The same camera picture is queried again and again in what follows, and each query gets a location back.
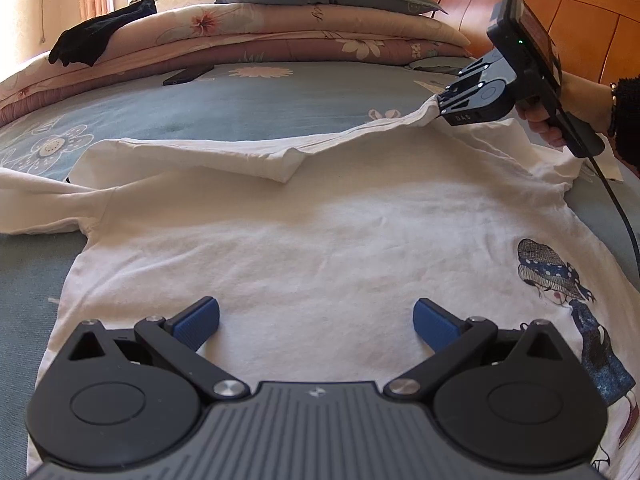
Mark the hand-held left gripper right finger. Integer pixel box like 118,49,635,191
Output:
384,297,569,401

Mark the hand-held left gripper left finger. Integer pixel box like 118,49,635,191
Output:
67,296,251,404

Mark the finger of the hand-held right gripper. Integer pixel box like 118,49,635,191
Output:
452,55,504,86
434,83,484,114

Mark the white printed t-shirt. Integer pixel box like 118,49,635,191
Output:
0,95,640,480

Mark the person's right forearm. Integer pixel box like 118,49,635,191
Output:
611,76,640,177

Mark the person's right hand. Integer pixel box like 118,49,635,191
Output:
515,73,613,149

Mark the flat blue-grey pillow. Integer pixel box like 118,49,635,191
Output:
405,55,481,73

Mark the wooden headboard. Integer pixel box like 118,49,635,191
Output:
430,0,640,181

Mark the folded pink floral quilt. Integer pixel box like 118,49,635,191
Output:
0,1,473,126

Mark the blue floral bed sheet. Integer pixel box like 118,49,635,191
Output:
0,60,640,480

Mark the black phone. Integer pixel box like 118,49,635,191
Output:
162,64,215,86

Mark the black garment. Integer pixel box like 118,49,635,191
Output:
48,0,157,67

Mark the dark beaded bracelet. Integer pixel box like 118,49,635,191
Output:
606,81,619,137

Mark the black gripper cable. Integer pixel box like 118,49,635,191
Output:
587,155,640,281

